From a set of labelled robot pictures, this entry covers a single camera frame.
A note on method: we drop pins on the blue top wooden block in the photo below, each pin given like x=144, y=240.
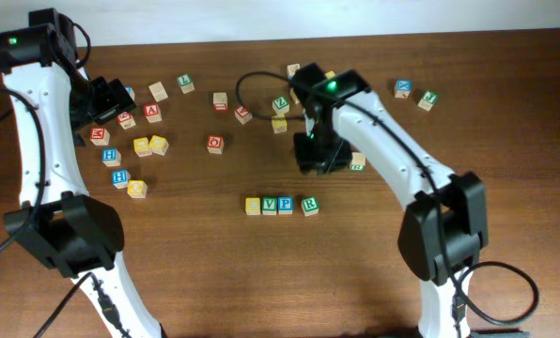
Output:
x=130, y=91

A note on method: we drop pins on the plain wooden block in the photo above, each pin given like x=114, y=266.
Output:
x=158, y=92

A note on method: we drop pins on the yellow crab wooden block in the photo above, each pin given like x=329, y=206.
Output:
x=279, y=124

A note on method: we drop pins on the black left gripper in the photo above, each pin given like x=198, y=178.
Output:
x=116, y=97

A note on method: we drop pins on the green Z wooden block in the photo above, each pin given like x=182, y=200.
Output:
x=280, y=105

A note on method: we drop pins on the red O wooden block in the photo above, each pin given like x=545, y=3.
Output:
x=215, y=144

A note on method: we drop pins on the yellow C wooden block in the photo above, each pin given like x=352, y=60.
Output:
x=253, y=206

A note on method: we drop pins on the yellow E wooden block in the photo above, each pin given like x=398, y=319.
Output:
x=137, y=189

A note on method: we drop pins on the green L wooden block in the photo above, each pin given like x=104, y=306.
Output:
x=186, y=83

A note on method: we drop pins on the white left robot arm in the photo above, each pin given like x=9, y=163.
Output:
x=58, y=222

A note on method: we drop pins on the yellow block pair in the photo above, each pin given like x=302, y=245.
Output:
x=141, y=147
x=158, y=145

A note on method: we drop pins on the red side plain block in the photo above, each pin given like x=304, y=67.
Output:
x=220, y=102

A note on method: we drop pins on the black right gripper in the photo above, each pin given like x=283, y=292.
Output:
x=321, y=157

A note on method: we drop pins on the green V wooden block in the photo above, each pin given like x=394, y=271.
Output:
x=269, y=206

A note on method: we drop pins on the blue side wooden block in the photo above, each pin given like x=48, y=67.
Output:
x=292, y=69

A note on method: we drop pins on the blue X wooden block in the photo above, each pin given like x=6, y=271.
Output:
x=402, y=88

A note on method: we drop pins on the blue H wooden block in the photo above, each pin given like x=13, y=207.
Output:
x=111, y=157

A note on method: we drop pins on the red A block left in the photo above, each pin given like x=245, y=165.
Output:
x=153, y=113

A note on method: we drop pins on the green R side block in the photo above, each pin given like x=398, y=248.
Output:
x=358, y=162

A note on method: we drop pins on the red G wooden block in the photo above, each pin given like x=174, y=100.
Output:
x=126, y=121

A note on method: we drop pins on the blue P wooden block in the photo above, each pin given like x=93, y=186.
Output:
x=285, y=205

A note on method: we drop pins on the red M wooden block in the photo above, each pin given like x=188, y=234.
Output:
x=99, y=136

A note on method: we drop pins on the yellow block right pair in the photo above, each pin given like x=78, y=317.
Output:
x=158, y=145

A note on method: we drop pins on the yellow block left pair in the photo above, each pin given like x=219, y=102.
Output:
x=141, y=147

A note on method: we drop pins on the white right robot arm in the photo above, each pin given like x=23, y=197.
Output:
x=445, y=222

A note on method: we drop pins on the red A wooden block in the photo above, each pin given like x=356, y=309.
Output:
x=242, y=114

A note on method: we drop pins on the green R wooden block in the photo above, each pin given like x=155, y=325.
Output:
x=310, y=206

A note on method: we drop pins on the green J wooden block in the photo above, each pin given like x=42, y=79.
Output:
x=428, y=100

